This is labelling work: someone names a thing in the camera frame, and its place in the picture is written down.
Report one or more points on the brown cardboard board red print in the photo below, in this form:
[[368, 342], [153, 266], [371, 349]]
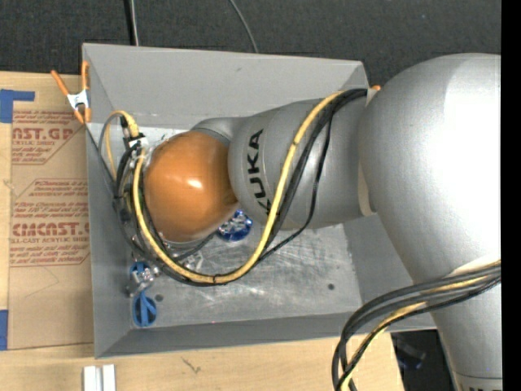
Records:
[[45, 300]]

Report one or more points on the grey metal bin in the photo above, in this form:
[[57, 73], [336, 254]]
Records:
[[285, 283]]

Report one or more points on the blue and clear plastic object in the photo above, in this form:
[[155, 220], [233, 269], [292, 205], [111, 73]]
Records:
[[235, 229]]

